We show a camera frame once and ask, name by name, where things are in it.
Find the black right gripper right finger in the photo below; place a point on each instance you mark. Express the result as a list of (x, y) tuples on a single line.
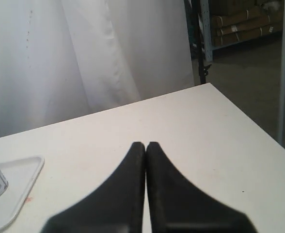
[(178, 206)]

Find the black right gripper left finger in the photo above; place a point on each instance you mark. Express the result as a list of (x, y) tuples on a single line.
[(116, 206)]

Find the white plastic tray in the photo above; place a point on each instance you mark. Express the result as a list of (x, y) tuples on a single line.
[(21, 175)]

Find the white backdrop curtain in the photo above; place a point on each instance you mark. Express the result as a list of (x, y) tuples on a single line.
[(62, 59)]

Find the black stand pole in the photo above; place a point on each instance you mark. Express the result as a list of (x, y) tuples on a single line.
[(195, 37)]

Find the cardboard boxes on shelf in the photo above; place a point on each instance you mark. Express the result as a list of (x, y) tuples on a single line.
[(244, 26)]

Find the blue metal shelf rack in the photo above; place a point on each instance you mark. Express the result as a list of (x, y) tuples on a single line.
[(208, 29)]

